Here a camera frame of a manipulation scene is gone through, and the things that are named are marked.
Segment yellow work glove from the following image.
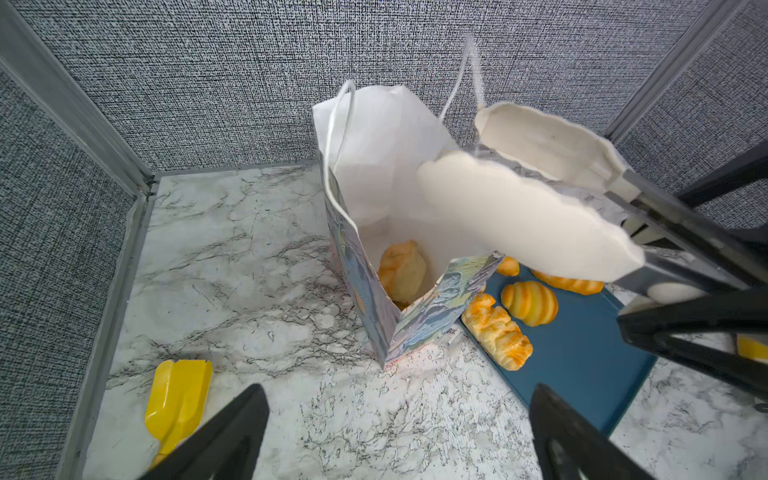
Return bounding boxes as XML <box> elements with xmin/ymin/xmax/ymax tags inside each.
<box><xmin>736</xmin><ymin>334</ymin><xmax>768</xmax><ymax>364</ymax></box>

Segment fake long twisted bread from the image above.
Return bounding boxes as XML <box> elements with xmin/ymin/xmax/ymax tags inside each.
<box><xmin>461</xmin><ymin>293</ymin><xmax>533</xmax><ymax>371</ymax></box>

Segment cream serving tongs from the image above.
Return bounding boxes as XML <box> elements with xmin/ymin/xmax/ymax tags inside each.
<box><xmin>416</xmin><ymin>102</ymin><xmax>767</xmax><ymax>304</ymax></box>

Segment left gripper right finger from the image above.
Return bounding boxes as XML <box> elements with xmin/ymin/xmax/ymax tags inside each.
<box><xmin>529</xmin><ymin>383</ymin><xmax>651</xmax><ymax>479</ymax></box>

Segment white floral paper bag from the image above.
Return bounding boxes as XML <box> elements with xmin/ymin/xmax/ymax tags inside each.
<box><xmin>312</xmin><ymin>79</ymin><xmax>503</xmax><ymax>367</ymax></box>

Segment yellow toy spatula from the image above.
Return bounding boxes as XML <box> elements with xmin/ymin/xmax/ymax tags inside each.
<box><xmin>144</xmin><ymin>360</ymin><xmax>213</xmax><ymax>468</ymax></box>

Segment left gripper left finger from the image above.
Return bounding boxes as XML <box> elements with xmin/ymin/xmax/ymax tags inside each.
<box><xmin>142</xmin><ymin>384</ymin><xmax>270</xmax><ymax>480</ymax></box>

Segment fake croissant upper left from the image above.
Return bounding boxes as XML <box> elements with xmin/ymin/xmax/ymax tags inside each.
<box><xmin>496</xmin><ymin>256</ymin><xmax>521</xmax><ymax>277</ymax></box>

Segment fake braided round bread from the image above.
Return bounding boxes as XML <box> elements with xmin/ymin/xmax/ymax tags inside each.
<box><xmin>378</xmin><ymin>240</ymin><xmax>427</xmax><ymax>310</ymax></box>

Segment fake croissant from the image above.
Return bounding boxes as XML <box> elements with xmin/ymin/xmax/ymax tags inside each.
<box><xmin>531</xmin><ymin>270</ymin><xmax>604</xmax><ymax>296</ymax></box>
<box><xmin>496</xmin><ymin>256</ymin><xmax>521</xmax><ymax>277</ymax></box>

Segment fake croissant right middle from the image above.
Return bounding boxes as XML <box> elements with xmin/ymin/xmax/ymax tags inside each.
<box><xmin>531</xmin><ymin>270</ymin><xmax>604</xmax><ymax>296</ymax></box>

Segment fake round striped bun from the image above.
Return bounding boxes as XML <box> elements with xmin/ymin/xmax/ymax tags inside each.
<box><xmin>500</xmin><ymin>281</ymin><xmax>559</xmax><ymax>327</ymax></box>

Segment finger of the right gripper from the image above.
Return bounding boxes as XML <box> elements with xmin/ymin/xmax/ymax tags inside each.
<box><xmin>617</xmin><ymin>286</ymin><xmax>767</xmax><ymax>401</ymax></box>
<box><xmin>676</xmin><ymin>141</ymin><xmax>767</xmax><ymax>207</ymax></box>

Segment teal rectangular tray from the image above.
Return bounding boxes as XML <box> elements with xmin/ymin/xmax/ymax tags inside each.
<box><xmin>483</xmin><ymin>289</ymin><xmax>656</xmax><ymax>437</ymax></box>

